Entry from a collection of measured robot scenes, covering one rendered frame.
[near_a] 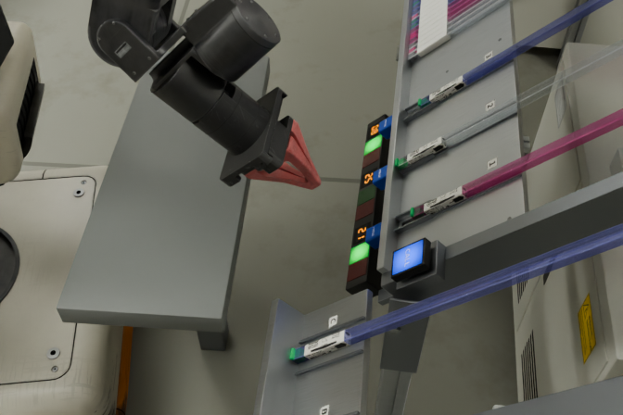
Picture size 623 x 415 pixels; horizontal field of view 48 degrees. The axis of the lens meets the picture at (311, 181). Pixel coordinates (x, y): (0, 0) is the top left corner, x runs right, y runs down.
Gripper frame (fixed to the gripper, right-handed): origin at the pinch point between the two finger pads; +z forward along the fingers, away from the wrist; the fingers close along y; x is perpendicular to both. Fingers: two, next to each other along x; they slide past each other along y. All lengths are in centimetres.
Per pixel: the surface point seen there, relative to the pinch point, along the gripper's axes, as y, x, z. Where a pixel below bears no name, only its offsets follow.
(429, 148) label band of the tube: 20.0, -0.8, 19.0
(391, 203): 12.9, 5.2, 18.8
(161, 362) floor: 21, 90, 39
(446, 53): 42.2, -2.2, 20.7
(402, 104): 33.8, 5.1, 19.4
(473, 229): 3.8, -6.8, 20.2
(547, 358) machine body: 16, 12, 71
